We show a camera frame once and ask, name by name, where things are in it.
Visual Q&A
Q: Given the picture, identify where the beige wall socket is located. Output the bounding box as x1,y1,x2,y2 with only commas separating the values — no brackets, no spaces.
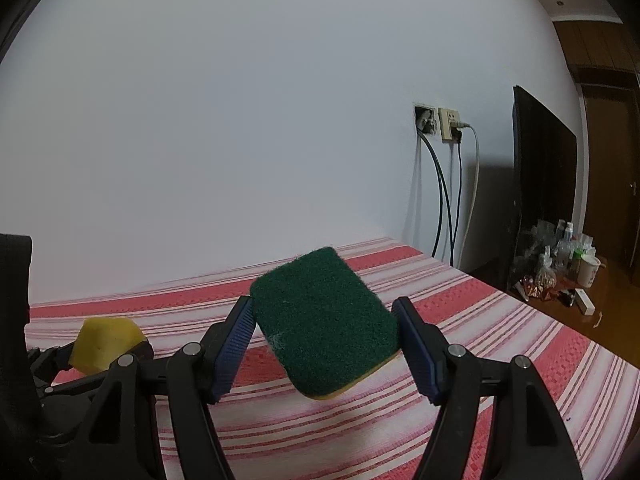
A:
438,107,462,142

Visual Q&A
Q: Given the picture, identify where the open dark wall socket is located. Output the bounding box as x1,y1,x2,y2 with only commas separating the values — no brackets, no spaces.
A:
413,102,437,133

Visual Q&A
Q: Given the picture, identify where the white paper cup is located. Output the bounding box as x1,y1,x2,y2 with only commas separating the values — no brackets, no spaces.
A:
577,254,602,288

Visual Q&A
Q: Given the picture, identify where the cluster of clear bottles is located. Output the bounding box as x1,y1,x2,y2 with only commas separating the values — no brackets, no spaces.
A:
530,219,596,281

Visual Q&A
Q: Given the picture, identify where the clear bag of nuts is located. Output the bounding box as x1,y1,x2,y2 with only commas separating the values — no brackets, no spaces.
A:
534,255,557,302

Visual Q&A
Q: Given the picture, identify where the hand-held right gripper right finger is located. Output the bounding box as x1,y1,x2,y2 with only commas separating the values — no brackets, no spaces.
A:
391,296,583,480

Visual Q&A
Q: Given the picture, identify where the thin dark cable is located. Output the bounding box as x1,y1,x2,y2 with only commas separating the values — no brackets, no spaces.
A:
425,135,456,266

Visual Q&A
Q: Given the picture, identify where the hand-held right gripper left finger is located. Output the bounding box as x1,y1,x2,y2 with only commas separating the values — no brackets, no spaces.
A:
60,295,257,480

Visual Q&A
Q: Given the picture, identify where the black television screen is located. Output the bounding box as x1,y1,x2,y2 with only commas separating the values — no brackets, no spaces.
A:
502,85,578,291

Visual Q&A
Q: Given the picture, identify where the black plug cable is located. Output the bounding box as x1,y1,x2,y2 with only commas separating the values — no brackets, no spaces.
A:
452,130,464,267

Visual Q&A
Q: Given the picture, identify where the red white striped tablecloth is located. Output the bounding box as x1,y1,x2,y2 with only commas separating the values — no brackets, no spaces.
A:
25,236,640,480

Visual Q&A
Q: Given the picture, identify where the wooden door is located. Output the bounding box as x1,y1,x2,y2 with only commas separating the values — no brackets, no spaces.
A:
552,20,640,281

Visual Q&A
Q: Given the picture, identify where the wooden cabinet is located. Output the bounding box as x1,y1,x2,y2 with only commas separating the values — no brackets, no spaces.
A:
505,255,640,368

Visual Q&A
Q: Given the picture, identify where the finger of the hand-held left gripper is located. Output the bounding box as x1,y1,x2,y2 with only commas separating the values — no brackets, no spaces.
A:
27,342,77,386
45,341,156,400

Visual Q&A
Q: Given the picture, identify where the yellow and green sponge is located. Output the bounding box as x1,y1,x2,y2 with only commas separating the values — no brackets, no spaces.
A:
68,317,146,375
249,246,401,402

